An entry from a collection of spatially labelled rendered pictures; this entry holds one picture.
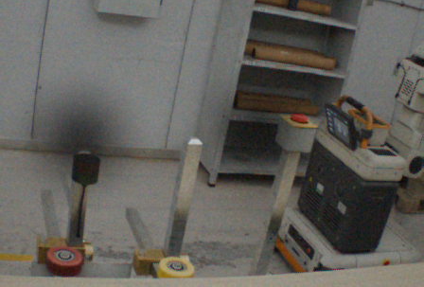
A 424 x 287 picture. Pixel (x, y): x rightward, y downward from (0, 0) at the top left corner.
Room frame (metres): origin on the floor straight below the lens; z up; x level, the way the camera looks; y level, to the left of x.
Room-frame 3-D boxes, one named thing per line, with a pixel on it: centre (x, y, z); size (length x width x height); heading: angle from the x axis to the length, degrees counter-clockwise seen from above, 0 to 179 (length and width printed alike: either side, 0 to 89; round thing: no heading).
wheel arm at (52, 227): (1.24, 0.33, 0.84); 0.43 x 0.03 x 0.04; 23
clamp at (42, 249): (1.16, 0.28, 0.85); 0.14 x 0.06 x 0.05; 113
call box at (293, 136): (1.37, -0.21, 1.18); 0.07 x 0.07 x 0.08; 23
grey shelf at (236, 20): (4.07, -0.41, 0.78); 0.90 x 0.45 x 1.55; 113
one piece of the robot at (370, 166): (2.80, -0.80, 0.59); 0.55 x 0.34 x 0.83; 22
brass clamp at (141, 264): (1.26, 0.05, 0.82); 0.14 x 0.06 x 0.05; 113
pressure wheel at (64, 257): (1.05, 0.25, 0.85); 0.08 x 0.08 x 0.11
